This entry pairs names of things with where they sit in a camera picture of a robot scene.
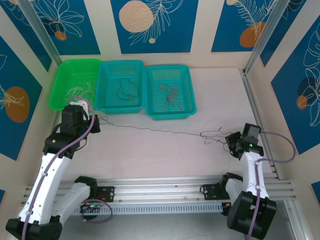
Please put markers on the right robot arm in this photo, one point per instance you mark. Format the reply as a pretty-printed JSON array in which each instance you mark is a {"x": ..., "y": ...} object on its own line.
[{"x": 251, "y": 175}]

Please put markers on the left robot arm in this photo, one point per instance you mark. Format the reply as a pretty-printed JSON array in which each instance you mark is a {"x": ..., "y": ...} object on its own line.
[{"x": 47, "y": 180}]

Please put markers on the teal plastic mesh basket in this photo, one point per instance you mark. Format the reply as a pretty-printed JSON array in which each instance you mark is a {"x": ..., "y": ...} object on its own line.
[
  {"x": 155, "y": 82},
  {"x": 110, "y": 75}
]

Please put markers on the green plastic mesh basket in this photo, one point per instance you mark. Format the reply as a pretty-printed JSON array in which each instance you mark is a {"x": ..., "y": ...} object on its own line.
[{"x": 75, "y": 72}]

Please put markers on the grey metal panel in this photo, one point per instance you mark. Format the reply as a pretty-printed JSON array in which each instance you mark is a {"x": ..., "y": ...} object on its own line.
[{"x": 160, "y": 227}]

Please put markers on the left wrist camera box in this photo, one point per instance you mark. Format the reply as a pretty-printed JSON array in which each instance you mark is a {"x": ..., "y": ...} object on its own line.
[{"x": 80, "y": 103}]

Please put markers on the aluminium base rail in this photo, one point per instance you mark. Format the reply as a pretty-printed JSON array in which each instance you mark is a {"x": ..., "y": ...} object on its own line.
[{"x": 160, "y": 186}]

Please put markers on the aluminium frame post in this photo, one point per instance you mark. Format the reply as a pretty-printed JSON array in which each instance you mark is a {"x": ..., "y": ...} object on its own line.
[
  {"x": 39, "y": 27},
  {"x": 263, "y": 33}
]

